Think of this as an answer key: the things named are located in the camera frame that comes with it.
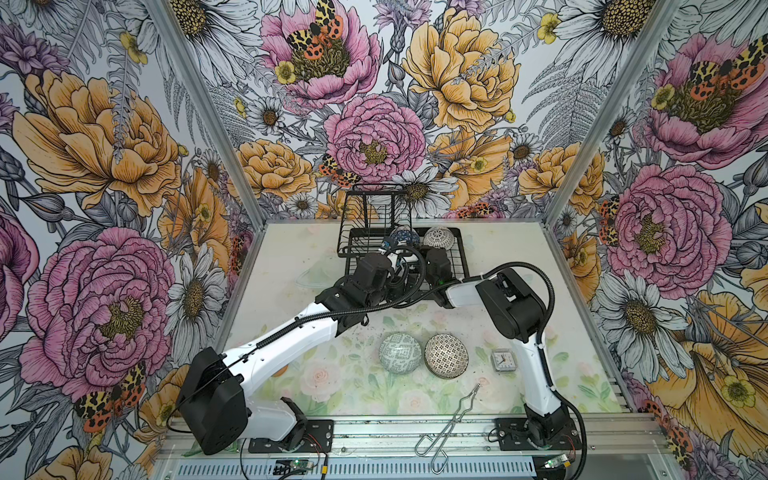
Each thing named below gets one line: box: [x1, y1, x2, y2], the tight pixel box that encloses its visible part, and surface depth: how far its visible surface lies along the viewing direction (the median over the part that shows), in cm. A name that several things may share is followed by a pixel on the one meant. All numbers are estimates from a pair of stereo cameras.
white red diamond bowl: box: [423, 226, 455, 251], surface depth 114 cm
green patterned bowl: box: [379, 332, 422, 375], surface depth 87 cm
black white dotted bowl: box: [424, 333, 469, 379], surface depth 85 cm
